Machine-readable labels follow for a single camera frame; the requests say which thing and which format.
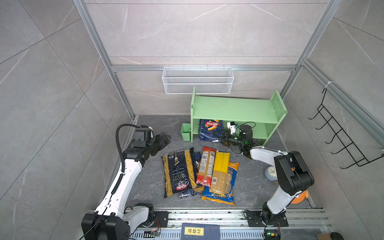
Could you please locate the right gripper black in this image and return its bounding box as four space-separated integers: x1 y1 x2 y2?
213 129 246 148

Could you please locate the blue Barilla rigatoni box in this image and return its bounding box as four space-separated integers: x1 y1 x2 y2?
199 119 224 142

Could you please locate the red spaghetti pack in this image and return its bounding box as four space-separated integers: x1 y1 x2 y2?
196 147 216 187

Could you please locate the yellow spaghetti bag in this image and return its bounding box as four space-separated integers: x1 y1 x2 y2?
210 151 230 196

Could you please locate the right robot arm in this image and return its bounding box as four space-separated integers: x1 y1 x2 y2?
219 122 315 226

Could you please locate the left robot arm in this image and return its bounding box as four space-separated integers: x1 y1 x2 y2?
81 124 171 240

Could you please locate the black penne pasta bag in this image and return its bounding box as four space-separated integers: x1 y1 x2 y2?
162 148 198 198

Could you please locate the green two-tier shelf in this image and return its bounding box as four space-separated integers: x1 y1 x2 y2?
190 87 288 146

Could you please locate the blue orecchiette pasta bag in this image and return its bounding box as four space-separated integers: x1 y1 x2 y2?
202 162 239 206

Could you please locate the small green cup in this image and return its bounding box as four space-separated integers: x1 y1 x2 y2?
181 123 191 142

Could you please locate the small grey clock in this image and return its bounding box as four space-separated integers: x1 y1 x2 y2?
265 166 278 182

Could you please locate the orange monster plush toy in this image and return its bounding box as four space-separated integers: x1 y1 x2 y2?
291 191 309 205

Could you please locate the dark blue book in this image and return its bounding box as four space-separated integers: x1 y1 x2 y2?
181 223 221 240

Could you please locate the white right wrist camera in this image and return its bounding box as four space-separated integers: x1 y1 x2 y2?
227 122 237 135

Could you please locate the white wire mesh basket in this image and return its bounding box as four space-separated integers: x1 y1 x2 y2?
162 67 235 95

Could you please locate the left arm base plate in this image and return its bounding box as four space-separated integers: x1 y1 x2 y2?
140 211 170 229

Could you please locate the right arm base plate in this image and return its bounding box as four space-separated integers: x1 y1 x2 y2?
243 210 289 227

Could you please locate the black wire hook rack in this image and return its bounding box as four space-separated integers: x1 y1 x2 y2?
308 88 384 170

